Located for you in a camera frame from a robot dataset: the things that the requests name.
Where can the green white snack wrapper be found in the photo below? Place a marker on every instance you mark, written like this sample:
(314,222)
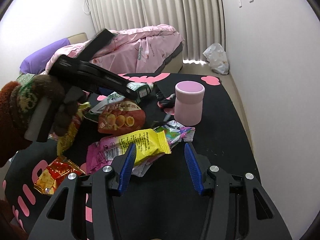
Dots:
(142,89)

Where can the purple pillow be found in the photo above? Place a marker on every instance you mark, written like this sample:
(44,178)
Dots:
(36,62)

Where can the pink yellow candy wrapper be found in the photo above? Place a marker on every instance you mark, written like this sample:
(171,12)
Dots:
(146,144)

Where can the gold yellow snack wrapper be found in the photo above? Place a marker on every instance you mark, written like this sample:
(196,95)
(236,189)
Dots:
(65,142)

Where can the red orange fruit snack bag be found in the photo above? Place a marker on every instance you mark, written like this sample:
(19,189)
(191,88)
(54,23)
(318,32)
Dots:
(121,118)

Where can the black pink-patterned tablecloth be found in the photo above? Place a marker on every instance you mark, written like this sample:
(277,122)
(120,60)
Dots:
(164,203)

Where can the beige pleated curtain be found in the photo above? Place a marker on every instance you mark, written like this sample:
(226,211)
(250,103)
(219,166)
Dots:
(200,22)

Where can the cardboard box with green cloth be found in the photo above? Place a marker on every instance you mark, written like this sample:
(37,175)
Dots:
(24,78)

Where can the red gold snack packet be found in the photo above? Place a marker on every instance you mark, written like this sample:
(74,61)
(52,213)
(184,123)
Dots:
(54,174)

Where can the pink cartoon candy wrapper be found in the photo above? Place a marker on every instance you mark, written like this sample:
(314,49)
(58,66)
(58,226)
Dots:
(174,133)

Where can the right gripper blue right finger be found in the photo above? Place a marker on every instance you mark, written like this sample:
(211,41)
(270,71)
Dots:
(193,167)

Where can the person's left gloved hand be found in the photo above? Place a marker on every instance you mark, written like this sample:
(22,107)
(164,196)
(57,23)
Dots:
(18,103)

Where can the pink cylindrical container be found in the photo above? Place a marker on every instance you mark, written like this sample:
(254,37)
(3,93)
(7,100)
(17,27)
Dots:
(189,102)

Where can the bed with pink floral quilt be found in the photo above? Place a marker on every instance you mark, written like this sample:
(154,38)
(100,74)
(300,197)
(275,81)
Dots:
(139,50)

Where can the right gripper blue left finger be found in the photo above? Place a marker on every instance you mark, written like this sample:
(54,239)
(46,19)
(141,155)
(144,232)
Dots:
(127,164)

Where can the white plastic bag on floor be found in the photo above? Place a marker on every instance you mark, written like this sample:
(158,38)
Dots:
(217,58)

